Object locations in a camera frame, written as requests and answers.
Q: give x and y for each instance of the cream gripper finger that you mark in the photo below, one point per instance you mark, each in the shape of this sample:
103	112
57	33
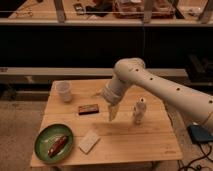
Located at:
97	93
113	109

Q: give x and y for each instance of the white ribbed gripper body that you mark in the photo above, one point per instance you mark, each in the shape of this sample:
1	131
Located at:
114	91

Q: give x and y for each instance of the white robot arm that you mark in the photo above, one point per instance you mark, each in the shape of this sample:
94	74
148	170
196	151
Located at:
198	106

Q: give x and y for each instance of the brown sausage in bowl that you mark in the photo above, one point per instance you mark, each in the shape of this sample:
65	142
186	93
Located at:
57	146

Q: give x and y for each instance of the green ceramic bowl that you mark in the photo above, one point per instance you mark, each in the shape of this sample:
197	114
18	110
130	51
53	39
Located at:
47	137

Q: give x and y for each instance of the brown rectangular block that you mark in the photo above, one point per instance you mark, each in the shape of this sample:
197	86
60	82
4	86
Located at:
88	109

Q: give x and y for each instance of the white figurine bottle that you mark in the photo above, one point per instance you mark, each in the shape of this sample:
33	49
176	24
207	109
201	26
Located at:
139	110

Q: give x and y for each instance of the wooden table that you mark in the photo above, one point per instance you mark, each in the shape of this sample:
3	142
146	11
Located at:
121	141

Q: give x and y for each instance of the red tray on shelf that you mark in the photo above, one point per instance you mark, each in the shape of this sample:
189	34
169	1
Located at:
132	9

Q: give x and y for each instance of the dark object on shelf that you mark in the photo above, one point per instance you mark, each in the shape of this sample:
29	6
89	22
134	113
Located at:
79	9

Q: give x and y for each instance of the blue black box on floor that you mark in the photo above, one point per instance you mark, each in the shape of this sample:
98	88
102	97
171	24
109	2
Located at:
199	135

